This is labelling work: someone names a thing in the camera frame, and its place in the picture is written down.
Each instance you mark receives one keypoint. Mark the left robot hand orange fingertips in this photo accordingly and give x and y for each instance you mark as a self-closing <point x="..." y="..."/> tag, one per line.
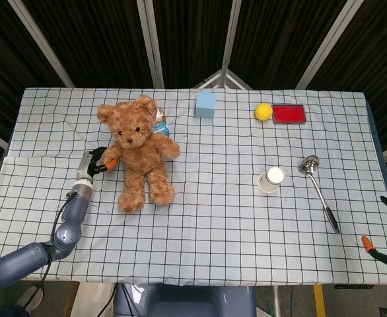
<point x="85" y="168"/>

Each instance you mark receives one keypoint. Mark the brown teddy bear plush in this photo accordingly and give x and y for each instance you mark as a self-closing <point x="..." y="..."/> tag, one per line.
<point x="144" y="155"/>

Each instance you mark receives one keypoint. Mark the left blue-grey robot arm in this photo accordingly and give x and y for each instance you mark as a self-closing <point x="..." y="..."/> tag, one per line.
<point x="66" y="234"/>

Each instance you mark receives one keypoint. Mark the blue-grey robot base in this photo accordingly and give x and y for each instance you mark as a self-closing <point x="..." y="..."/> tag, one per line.
<point x="187" y="302"/>

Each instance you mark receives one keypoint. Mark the blue paper hang tag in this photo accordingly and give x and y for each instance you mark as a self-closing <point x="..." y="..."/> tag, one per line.
<point x="163" y="128"/>

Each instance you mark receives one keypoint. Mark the round white red hang tag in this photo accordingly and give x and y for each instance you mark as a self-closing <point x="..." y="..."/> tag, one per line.
<point x="157" y="115"/>

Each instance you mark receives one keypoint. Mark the white board panel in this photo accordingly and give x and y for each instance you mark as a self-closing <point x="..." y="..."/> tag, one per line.
<point x="88" y="298"/>

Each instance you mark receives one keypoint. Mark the blue checkered tablecloth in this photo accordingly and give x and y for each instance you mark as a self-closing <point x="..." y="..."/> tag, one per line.
<point x="213" y="211"/>

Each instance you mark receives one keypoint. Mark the light blue foam cube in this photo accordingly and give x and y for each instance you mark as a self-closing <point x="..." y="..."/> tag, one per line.
<point x="205" y="105"/>

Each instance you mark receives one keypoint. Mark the metal table leg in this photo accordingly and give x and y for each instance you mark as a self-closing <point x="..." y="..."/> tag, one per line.
<point x="276" y="300"/>

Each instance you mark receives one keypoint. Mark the white shoe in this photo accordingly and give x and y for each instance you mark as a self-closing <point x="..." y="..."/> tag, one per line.
<point x="26" y="298"/>

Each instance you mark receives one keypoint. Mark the white paper cup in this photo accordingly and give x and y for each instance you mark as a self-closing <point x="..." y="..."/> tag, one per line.
<point x="271" y="181"/>

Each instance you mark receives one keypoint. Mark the red rectangular ink pad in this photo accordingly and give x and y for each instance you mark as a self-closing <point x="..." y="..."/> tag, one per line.
<point x="289" y="114"/>

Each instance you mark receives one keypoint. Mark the yellow ball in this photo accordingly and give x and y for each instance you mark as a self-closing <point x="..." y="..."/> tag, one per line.
<point x="263" y="112"/>

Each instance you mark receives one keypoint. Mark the white triangular frame brace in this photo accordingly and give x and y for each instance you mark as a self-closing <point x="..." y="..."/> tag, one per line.
<point x="225" y="79"/>

